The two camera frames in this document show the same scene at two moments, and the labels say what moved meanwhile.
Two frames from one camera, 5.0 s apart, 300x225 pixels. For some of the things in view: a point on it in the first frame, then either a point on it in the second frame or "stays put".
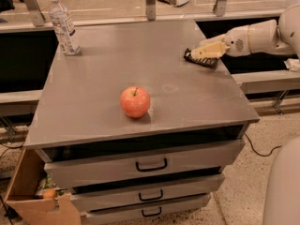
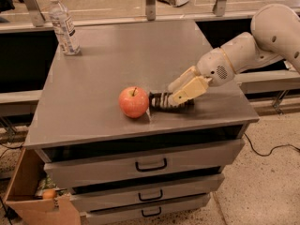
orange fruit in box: [49, 194] stays put
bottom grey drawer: [147, 211] stays put
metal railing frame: [41, 22] stays put
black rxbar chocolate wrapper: [206, 62] → [158, 102]
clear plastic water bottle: [63, 24] stays put
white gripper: [236, 42] → [213, 65]
